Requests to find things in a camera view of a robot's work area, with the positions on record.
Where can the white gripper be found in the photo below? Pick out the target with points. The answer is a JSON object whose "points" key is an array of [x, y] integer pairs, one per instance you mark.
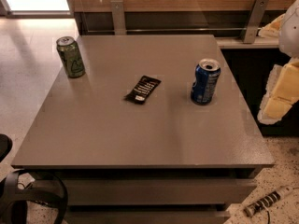
{"points": [[290, 32]]}

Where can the blue pepsi can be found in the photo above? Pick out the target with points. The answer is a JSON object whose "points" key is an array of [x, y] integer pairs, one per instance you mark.
{"points": [[207, 73]]}

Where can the green soda can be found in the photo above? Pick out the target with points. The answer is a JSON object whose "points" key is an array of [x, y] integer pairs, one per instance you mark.
{"points": [[70, 56]]}

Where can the white power strip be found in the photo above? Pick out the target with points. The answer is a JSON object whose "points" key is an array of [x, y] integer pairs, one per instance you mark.
{"points": [[268, 200]]}

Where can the black snack packet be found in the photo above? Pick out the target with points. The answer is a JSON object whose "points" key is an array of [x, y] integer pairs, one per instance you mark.
{"points": [[142, 90]]}

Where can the upper grey drawer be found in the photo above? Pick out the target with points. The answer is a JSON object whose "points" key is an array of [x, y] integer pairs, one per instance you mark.
{"points": [[158, 191]]}

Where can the grey drawer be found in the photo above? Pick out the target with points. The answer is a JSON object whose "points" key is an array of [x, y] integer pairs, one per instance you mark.
{"points": [[158, 191], [148, 217]]}

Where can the lower grey drawer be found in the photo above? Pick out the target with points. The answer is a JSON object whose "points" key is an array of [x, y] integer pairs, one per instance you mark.
{"points": [[148, 217]]}

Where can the black round seat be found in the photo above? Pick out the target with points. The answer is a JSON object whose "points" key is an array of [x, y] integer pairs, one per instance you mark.
{"points": [[5, 146]]}

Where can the black chair base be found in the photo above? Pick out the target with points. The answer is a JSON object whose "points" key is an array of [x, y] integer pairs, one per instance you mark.
{"points": [[47, 190]]}

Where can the right metal bracket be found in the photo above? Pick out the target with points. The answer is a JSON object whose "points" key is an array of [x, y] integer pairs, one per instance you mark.
{"points": [[255, 18]]}

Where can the metal bracket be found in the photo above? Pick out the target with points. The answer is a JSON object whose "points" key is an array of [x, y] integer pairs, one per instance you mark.
{"points": [[118, 17], [255, 18]]}

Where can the left metal bracket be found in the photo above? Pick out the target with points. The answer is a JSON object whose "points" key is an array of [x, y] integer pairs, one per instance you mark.
{"points": [[118, 17]]}

